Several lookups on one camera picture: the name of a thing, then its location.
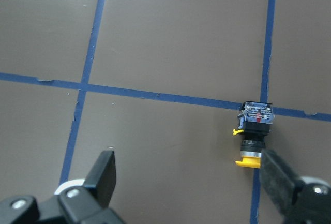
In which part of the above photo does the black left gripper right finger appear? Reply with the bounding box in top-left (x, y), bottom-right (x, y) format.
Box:
top-left (260, 150), bottom-right (330, 223)

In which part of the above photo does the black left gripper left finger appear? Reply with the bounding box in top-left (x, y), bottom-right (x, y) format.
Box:
top-left (55, 150), bottom-right (116, 223)

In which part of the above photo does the yellow emergency stop button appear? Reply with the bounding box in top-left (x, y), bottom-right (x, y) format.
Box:
top-left (233, 101), bottom-right (274, 169)

